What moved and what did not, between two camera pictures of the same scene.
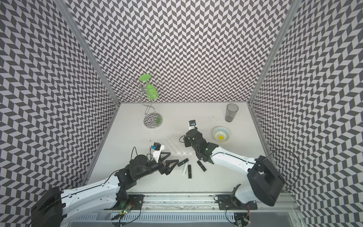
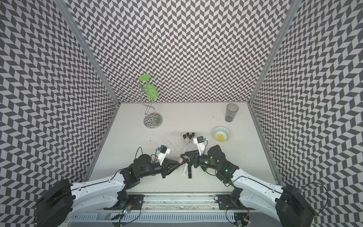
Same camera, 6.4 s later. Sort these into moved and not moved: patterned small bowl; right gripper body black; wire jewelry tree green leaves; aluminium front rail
Moved: right gripper body black
Not moved: wire jewelry tree green leaves; patterned small bowl; aluminium front rail
